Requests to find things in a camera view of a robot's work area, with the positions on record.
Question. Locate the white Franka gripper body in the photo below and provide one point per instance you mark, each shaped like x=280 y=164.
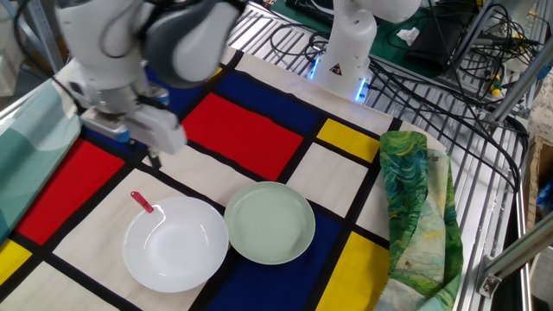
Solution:
x=160 y=129

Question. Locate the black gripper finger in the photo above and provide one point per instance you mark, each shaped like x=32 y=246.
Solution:
x=151 y=157
x=158 y=163

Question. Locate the small red plastic clamp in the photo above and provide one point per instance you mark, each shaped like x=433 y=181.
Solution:
x=142 y=202

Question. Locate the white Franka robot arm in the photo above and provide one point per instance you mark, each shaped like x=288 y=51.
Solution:
x=108 y=43

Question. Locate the white plate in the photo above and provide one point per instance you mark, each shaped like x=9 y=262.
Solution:
x=177 y=250

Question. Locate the colour block tablecloth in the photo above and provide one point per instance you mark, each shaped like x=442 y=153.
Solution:
x=259 y=129

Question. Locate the pale teal white cloth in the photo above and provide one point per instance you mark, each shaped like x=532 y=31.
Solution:
x=34 y=142

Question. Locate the pale green plate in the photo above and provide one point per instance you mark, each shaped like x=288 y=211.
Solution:
x=268 y=224

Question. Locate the black flat device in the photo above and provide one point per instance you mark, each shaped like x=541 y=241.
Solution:
x=311 y=8

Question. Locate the dark green mat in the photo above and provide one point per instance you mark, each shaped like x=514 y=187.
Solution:
x=389 y=39

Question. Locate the green painted landscape cloth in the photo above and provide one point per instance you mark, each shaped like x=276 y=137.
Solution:
x=415 y=224

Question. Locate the crumpled white paper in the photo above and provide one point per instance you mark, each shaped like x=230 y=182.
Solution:
x=408 y=36

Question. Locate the black pouch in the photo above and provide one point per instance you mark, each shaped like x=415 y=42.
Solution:
x=436 y=43

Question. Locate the aluminium profile bar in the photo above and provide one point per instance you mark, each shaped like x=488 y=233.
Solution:
x=518 y=86

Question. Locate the white paper with writing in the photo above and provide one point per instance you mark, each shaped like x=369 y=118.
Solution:
x=540 y=108

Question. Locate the brown cardboard box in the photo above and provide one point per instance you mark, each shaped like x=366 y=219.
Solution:
x=540 y=164

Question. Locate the blue plastic bag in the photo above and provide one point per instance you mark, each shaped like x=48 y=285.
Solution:
x=545 y=201

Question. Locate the grey steel shelf frame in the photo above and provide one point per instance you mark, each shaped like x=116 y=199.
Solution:
x=41 y=39

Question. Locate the aluminium profile with bracket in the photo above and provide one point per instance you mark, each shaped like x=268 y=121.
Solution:
x=514 y=255

